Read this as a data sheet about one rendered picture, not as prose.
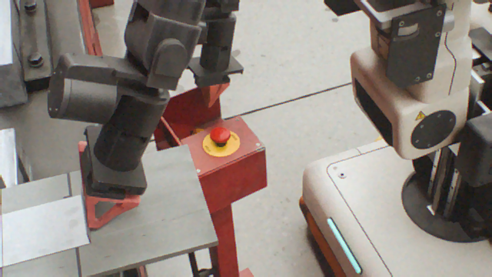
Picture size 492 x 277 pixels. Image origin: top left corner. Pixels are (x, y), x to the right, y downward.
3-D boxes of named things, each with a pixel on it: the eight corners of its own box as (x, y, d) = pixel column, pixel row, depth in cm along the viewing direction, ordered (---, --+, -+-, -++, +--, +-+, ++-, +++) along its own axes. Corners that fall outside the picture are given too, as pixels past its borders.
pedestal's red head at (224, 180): (268, 187, 129) (265, 123, 117) (198, 219, 124) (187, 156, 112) (223, 129, 142) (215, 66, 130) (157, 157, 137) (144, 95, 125)
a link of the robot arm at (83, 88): (192, 45, 67) (163, 21, 74) (88, 23, 61) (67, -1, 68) (161, 145, 71) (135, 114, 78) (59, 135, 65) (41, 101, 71)
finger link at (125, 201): (68, 238, 77) (91, 183, 72) (63, 195, 82) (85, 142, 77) (121, 242, 80) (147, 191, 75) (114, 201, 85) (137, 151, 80)
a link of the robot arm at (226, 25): (243, 16, 115) (228, 1, 118) (208, 19, 112) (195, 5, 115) (237, 49, 119) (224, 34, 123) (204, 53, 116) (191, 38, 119)
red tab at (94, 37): (104, 61, 181) (99, 41, 176) (97, 63, 180) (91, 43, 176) (98, 33, 191) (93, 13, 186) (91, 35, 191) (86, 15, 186)
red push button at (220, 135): (235, 148, 122) (234, 134, 119) (217, 155, 121) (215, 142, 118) (225, 135, 124) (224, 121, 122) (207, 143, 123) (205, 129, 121)
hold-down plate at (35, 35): (56, 86, 122) (51, 74, 120) (28, 92, 121) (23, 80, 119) (47, 5, 143) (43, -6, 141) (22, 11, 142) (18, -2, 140)
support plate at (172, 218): (218, 245, 79) (217, 240, 79) (4, 303, 75) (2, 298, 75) (187, 148, 92) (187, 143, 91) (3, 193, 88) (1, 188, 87)
